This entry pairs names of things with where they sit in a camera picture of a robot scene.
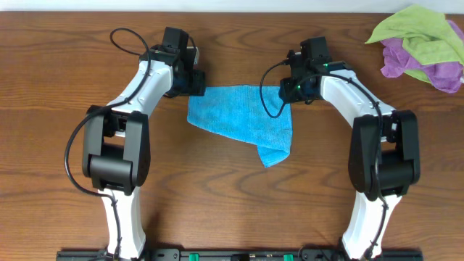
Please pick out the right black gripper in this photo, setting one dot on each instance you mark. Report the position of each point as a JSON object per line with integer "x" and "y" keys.
{"x": 287, "y": 92}

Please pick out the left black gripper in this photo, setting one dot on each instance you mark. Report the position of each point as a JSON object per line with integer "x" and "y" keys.
{"x": 199, "y": 86}

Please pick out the blue microfiber cloth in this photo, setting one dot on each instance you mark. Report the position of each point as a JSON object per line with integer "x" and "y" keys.
{"x": 244, "y": 114}

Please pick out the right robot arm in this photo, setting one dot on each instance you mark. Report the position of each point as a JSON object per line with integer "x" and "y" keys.
{"x": 384, "y": 158}

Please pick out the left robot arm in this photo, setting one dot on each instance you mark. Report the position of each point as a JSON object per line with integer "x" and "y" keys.
{"x": 116, "y": 147}

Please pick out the green microfiber cloth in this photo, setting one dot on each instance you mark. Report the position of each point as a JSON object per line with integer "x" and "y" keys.
{"x": 420, "y": 32}

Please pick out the purple microfiber cloth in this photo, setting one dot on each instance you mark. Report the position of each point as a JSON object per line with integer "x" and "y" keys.
{"x": 442, "y": 74}

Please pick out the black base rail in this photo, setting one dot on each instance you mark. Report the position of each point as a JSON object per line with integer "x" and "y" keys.
{"x": 311, "y": 254}

